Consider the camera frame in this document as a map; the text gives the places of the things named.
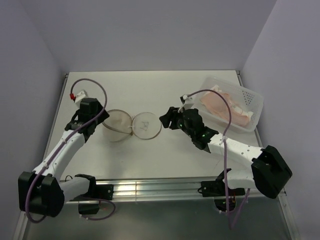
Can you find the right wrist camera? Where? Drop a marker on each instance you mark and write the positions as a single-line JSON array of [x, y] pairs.
[[187, 101]]

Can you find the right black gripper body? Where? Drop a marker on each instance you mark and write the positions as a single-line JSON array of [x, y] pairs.
[[178, 122]]

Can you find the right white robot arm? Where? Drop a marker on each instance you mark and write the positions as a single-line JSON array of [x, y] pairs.
[[265, 168]]

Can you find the aluminium rail frame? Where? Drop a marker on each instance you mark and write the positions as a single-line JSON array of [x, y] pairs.
[[155, 181]]

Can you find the pink bra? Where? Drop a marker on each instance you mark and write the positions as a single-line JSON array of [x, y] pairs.
[[222, 105]]

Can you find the white garment in basket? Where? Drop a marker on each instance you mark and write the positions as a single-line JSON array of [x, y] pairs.
[[246, 113]]

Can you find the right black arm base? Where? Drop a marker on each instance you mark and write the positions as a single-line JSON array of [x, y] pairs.
[[216, 188]]

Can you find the clear plastic perforated basket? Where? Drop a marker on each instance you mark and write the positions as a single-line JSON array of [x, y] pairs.
[[245, 105]]

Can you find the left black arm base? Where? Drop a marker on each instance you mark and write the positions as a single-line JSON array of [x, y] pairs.
[[102, 193]]

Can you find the white mesh laundry bag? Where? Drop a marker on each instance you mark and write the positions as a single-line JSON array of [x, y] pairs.
[[120, 125]]

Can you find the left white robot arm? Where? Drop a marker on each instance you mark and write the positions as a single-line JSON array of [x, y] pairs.
[[40, 194]]

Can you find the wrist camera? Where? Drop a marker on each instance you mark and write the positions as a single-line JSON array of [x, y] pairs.
[[187, 101], [77, 97]]

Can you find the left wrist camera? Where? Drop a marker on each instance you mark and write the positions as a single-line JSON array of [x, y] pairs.
[[77, 97]]

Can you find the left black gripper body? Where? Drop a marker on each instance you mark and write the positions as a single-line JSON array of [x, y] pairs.
[[104, 116]]

